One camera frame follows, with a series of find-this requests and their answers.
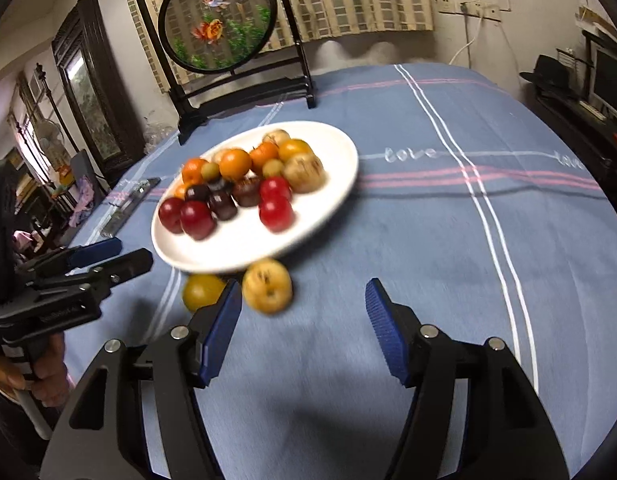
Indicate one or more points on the small yellow-brown fruit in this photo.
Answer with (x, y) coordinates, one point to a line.
(273, 168)

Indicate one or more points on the large mandarin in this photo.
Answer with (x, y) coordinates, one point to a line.
(192, 171)
(262, 154)

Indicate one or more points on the wall power strip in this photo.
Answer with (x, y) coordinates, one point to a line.
(490, 11)

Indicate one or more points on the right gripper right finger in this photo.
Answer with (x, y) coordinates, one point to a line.
(507, 434)

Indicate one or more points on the yellow-orange fruit front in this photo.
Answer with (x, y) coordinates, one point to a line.
(292, 147)

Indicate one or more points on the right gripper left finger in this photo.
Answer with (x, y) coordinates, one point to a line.
(100, 433)

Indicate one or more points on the white oval plate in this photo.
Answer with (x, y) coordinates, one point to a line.
(237, 243)

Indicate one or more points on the standing fan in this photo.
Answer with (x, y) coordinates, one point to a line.
(48, 137)

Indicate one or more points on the dark heart-shaped plum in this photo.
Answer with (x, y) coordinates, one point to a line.
(222, 205)

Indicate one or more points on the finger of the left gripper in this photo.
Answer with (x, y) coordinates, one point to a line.
(102, 277)
(63, 260)

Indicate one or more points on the person's left hand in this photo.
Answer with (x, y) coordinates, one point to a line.
(52, 386)

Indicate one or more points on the large tan round fruit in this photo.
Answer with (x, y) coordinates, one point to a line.
(304, 172)

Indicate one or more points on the blue striped tablecloth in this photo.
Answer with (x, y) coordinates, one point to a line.
(472, 212)

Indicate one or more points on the yellow spotted fruit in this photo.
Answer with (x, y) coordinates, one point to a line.
(267, 286)

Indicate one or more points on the small yellow fruit hidden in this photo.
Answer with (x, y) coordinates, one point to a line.
(210, 172)

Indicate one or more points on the dark framed painting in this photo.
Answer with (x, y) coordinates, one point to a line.
(95, 91)

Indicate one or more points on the computer monitor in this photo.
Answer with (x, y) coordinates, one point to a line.
(604, 85)

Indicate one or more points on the dark round plum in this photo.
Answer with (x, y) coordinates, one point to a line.
(198, 192)

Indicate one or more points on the round goldfish screen stand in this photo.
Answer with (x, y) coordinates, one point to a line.
(218, 55)

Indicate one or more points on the red tomato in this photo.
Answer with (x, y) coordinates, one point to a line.
(275, 187)
(276, 214)

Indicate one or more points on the dark water chestnut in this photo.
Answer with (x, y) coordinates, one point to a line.
(220, 185)

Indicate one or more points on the black smartphone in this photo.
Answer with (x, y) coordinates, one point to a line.
(123, 212)

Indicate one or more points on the green-yellow fruit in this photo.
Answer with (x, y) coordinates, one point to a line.
(201, 290)

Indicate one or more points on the orange round fruit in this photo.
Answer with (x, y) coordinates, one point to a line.
(235, 164)

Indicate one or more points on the black hat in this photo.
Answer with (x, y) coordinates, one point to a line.
(549, 73)

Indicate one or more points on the small orange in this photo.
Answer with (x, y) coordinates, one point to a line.
(181, 191)

